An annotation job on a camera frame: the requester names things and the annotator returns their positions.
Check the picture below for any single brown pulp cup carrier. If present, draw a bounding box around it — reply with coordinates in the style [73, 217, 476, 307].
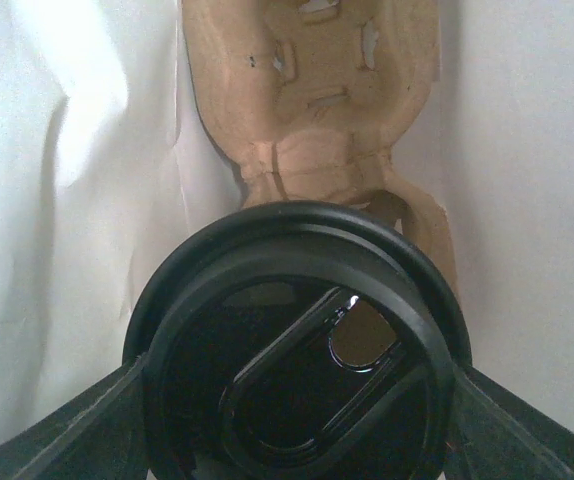
[181, 0, 457, 286]

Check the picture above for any light blue paper bag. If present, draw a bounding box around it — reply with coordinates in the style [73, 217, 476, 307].
[0, 1, 574, 444]

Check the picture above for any black lid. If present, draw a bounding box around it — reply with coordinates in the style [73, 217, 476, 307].
[123, 202, 471, 479]

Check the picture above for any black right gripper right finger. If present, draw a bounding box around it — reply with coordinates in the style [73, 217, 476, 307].
[446, 365, 574, 479]

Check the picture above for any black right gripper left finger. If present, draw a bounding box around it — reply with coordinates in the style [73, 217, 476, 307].
[0, 357, 148, 479]

